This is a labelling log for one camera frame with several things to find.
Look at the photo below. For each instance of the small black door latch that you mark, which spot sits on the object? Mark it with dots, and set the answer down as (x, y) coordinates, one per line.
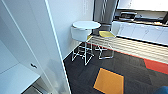
(33, 65)

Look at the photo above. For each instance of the white counter cabinets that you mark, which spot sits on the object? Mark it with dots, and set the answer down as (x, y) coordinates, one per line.
(143, 31)

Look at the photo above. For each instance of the small black counter appliance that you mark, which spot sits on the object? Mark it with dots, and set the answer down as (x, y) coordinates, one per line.
(128, 15)

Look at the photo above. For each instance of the yellow flat object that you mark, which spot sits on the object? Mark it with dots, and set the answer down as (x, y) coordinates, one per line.
(106, 34)

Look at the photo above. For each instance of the tall black appliance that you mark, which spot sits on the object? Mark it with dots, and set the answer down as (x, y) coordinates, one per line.
(104, 11)

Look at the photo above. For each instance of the white wall cabinets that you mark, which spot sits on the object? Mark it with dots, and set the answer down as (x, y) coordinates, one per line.
(143, 4)

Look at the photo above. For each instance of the round white table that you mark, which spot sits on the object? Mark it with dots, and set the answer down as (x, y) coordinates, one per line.
(86, 25)

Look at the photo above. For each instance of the white wardrobe door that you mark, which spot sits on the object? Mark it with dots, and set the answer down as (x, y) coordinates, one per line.
(46, 43)

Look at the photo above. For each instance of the white wall switch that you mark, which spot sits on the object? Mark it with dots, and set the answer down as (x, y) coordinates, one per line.
(85, 4)

